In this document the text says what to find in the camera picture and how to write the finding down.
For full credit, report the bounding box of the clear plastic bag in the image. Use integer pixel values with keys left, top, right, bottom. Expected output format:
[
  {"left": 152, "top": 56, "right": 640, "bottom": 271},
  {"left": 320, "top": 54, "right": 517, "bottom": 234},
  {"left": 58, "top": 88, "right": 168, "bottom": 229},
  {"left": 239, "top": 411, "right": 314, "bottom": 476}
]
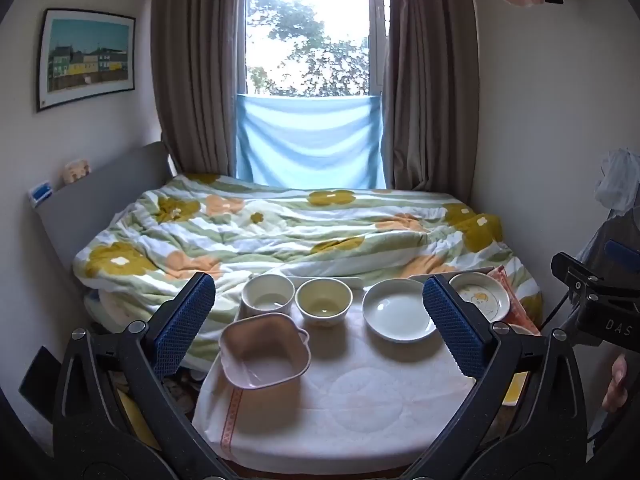
[{"left": 594, "top": 148, "right": 640, "bottom": 212}]

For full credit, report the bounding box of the duck print plate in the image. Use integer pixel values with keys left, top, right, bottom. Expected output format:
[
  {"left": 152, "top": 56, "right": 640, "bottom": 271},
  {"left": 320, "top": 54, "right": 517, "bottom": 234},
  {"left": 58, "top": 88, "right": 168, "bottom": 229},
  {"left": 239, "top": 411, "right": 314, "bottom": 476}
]
[{"left": 447, "top": 272, "right": 511, "bottom": 322}]

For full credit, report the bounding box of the grey clothing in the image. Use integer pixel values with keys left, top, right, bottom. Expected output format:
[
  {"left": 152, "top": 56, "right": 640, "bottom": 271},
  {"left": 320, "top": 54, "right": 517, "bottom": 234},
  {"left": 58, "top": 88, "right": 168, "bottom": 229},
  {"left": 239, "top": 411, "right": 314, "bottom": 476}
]
[{"left": 572, "top": 207, "right": 640, "bottom": 311}]

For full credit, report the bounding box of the plain white plate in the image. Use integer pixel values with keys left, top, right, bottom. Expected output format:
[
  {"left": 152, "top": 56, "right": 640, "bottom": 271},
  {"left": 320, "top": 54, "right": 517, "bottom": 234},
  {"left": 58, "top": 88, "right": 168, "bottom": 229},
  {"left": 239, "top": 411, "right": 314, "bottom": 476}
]
[{"left": 362, "top": 278, "right": 443, "bottom": 344}]

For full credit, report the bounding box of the small blue box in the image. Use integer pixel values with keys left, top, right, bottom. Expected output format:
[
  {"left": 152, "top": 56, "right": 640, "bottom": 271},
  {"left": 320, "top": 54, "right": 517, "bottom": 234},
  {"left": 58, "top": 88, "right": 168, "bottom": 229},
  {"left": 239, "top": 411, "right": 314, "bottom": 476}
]
[{"left": 28, "top": 180, "right": 55, "bottom": 209}]

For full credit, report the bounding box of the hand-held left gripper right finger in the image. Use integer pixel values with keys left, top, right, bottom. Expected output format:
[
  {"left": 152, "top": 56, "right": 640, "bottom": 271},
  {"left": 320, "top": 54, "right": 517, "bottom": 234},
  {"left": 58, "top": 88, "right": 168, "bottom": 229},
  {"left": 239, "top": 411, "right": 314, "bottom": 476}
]
[{"left": 405, "top": 274, "right": 588, "bottom": 480}]

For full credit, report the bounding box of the white tablecloth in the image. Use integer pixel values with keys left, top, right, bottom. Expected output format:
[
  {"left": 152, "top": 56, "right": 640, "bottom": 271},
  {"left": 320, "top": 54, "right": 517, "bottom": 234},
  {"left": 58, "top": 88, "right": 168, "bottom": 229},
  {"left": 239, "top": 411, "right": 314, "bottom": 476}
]
[{"left": 192, "top": 280, "right": 506, "bottom": 477}]

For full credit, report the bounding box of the light blue cloth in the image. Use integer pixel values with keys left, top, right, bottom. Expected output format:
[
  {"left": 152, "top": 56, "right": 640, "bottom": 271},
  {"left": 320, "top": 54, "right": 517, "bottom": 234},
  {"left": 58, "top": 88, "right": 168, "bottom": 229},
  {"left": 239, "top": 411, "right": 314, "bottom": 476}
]
[{"left": 235, "top": 92, "right": 387, "bottom": 189}]

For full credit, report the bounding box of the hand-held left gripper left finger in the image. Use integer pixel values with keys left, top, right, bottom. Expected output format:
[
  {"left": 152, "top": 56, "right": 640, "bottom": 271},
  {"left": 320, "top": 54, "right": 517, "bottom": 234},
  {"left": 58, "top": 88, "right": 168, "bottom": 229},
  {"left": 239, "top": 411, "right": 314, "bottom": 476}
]
[{"left": 52, "top": 271, "right": 236, "bottom": 480}]

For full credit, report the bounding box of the cream round bowl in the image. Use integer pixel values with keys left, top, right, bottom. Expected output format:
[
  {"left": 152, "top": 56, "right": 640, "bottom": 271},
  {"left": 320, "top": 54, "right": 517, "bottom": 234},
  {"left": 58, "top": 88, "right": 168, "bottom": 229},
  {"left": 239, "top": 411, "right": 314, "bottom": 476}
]
[{"left": 295, "top": 277, "right": 353, "bottom": 328}]

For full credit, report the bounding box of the pink plush toy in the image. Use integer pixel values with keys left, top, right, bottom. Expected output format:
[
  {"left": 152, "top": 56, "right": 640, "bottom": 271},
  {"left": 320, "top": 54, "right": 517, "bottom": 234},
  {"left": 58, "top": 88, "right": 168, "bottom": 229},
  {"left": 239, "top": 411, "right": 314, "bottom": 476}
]
[{"left": 64, "top": 159, "right": 93, "bottom": 184}]

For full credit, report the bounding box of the floral printed blanket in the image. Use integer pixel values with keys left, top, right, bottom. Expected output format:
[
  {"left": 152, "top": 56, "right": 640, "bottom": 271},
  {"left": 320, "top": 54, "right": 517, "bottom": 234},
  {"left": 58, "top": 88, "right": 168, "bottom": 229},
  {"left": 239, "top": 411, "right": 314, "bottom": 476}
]
[{"left": 72, "top": 172, "right": 543, "bottom": 371}]

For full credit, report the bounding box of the white straight-sided bowl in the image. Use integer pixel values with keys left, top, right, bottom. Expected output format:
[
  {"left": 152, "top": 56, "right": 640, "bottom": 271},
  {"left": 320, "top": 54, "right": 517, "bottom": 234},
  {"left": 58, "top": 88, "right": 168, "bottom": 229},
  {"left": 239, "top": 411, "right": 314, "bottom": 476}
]
[{"left": 241, "top": 275, "right": 296, "bottom": 318}]

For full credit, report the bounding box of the framed wall picture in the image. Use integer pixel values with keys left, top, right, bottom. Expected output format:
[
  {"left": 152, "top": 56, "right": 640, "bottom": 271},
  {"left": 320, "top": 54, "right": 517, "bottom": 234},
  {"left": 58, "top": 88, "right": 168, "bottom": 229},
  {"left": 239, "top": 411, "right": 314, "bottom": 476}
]
[{"left": 36, "top": 8, "right": 137, "bottom": 113}]

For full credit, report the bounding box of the grey headboard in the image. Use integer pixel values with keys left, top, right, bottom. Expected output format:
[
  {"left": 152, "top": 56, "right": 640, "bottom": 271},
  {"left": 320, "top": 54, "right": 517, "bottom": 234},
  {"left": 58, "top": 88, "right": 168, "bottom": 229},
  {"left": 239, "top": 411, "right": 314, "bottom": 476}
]
[{"left": 37, "top": 141, "right": 178, "bottom": 286}]

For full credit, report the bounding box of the person's right hand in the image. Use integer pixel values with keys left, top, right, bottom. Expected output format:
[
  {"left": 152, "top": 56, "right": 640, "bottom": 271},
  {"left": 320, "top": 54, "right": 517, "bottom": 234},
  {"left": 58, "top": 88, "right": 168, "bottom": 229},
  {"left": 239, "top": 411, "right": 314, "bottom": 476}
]
[{"left": 601, "top": 354, "right": 630, "bottom": 413}]

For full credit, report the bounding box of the pink square bowl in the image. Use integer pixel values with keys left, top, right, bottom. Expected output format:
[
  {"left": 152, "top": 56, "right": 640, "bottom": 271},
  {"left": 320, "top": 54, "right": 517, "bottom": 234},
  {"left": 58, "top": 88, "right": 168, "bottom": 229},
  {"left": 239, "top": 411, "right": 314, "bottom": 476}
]
[{"left": 219, "top": 312, "right": 312, "bottom": 391}]

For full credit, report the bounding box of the window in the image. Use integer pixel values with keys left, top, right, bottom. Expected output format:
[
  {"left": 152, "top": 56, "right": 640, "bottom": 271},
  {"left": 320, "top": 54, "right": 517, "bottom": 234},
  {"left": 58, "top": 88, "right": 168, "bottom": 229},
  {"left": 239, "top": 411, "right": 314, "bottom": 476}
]
[{"left": 245, "top": 0, "right": 392, "bottom": 99}]

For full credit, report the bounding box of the orange patterned cloth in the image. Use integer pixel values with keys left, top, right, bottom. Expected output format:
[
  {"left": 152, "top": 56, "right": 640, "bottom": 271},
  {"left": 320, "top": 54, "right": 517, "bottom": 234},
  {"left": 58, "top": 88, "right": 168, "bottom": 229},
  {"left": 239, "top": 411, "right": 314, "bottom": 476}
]
[{"left": 487, "top": 266, "right": 542, "bottom": 337}]

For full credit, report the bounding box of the brown curtain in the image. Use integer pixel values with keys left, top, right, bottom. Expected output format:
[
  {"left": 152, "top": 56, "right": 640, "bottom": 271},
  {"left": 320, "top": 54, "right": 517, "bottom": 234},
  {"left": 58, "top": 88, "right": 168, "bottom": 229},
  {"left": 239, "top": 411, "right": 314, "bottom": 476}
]
[
  {"left": 382, "top": 0, "right": 484, "bottom": 207},
  {"left": 150, "top": 0, "right": 248, "bottom": 179}
]

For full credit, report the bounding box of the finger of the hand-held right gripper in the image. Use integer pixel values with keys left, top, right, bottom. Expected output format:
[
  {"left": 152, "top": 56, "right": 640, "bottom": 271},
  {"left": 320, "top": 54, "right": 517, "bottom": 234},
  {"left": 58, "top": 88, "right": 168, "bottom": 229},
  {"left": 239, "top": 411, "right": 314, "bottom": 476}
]
[
  {"left": 603, "top": 239, "right": 640, "bottom": 264},
  {"left": 551, "top": 252, "right": 612, "bottom": 307}
]

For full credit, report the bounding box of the yellow box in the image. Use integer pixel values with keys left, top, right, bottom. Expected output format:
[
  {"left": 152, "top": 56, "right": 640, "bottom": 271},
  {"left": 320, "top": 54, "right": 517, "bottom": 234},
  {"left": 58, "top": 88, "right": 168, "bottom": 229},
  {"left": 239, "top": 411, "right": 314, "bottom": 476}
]
[{"left": 116, "top": 389, "right": 162, "bottom": 452}]

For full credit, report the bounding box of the dark flat pad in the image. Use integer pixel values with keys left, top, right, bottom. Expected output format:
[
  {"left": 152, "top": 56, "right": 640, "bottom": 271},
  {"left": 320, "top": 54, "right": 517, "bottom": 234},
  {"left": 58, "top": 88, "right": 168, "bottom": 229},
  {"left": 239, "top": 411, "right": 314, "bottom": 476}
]
[{"left": 19, "top": 345, "right": 64, "bottom": 424}]

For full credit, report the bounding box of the black cable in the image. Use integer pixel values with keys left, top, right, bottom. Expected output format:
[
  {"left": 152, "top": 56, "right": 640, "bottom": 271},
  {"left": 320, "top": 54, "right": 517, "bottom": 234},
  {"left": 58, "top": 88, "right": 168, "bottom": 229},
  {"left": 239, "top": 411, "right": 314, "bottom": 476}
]
[{"left": 541, "top": 287, "right": 572, "bottom": 332}]

